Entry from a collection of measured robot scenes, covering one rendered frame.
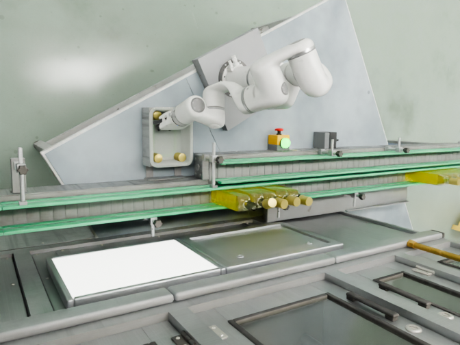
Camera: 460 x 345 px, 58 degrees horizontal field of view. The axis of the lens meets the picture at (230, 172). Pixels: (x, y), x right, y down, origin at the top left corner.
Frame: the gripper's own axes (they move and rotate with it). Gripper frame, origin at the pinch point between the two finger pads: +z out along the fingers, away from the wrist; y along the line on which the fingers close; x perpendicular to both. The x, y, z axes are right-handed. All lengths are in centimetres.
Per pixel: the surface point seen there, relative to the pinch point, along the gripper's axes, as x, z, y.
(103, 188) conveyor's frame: -21.7, -1.7, -26.2
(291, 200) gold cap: -35, -27, 34
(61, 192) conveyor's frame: -21.8, -2.0, -39.7
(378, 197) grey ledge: -39, 3, 114
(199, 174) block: -19.9, -1.3, 11.0
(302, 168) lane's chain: -21, -2, 62
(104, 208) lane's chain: -28.4, -0.3, -26.1
